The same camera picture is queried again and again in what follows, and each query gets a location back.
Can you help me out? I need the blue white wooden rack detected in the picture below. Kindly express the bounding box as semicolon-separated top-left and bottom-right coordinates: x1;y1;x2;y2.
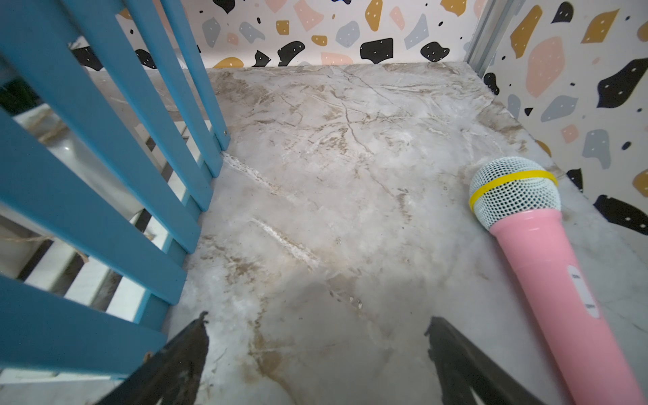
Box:
1;1;231;385

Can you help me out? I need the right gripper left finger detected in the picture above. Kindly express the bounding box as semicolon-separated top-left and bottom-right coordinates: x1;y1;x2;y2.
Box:
99;312;209;404

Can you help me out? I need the pink toy microphone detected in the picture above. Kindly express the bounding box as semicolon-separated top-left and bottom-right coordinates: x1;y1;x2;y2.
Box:
469;156;646;404

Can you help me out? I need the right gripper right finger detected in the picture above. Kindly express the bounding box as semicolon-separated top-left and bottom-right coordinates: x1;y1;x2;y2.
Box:
425;317;541;404

